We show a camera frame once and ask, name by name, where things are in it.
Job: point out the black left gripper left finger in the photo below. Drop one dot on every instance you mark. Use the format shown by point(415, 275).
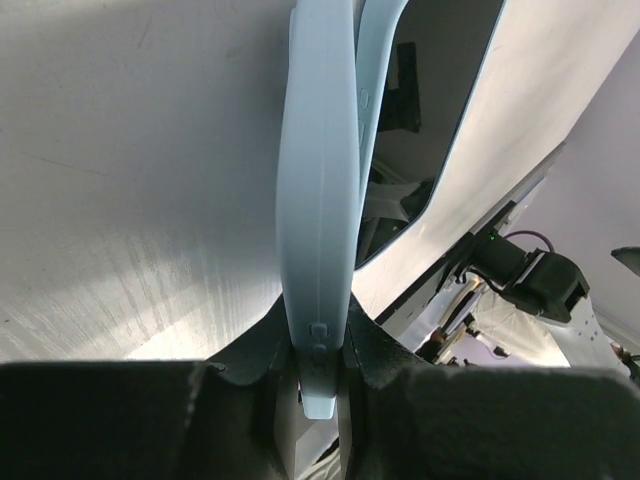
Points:
point(229, 416)

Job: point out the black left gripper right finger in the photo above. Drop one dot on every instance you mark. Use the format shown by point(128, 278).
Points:
point(403, 418)

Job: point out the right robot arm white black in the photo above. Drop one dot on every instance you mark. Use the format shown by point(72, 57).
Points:
point(536, 306)

